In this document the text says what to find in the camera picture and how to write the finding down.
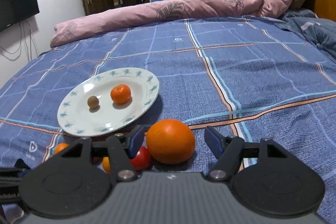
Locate mandarin small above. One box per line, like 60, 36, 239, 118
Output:
102, 157, 111, 173

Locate red cherry tomato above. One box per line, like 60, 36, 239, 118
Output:
130, 146, 153, 172

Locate large orange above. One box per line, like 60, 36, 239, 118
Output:
146, 119, 195, 164

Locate white floral plate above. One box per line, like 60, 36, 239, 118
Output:
57, 68, 159, 138

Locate blue plaid bed sheet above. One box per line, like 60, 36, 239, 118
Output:
1, 18, 335, 223

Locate grey blue blanket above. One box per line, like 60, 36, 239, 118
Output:
274, 9, 336, 60

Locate pink folded duvet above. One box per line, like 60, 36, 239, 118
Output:
50, 0, 293, 48

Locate hanging television cables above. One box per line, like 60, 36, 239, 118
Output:
0, 20, 39, 62

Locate black wall television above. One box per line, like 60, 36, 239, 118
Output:
0, 0, 40, 31

